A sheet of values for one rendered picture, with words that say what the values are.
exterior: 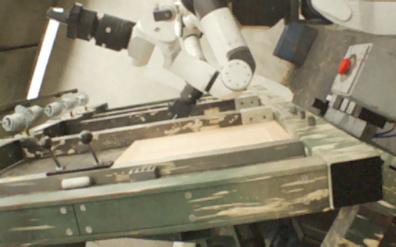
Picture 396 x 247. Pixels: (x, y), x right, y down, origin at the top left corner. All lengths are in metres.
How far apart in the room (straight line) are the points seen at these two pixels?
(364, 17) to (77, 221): 1.05
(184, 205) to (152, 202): 0.07
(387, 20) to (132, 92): 5.93
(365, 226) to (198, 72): 0.54
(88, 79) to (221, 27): 6.25
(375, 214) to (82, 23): 0.82
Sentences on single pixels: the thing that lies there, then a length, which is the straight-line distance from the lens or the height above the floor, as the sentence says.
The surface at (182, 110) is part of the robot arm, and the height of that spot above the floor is 1.24.
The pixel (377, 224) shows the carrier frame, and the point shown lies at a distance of 0.90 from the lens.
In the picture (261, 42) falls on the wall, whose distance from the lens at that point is 6.61.
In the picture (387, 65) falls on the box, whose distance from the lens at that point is 0.81.
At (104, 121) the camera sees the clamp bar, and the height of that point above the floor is 1.63.
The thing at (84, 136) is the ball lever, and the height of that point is 1.44.
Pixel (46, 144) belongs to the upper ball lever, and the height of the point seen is 1.53.
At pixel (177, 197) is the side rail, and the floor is 1.16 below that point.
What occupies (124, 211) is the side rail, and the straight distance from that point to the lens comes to 0.83.
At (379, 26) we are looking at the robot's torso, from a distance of 1.36.
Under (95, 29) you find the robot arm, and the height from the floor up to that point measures 1.51.
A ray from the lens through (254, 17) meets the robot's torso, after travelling 1.20.
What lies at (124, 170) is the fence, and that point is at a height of 1.31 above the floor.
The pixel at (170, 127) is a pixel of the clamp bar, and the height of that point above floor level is 1.26.
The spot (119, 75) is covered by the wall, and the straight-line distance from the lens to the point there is 6.95.
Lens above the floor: 1.20
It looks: 2 degrees down
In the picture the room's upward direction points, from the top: 67 degrees counter-clockwise
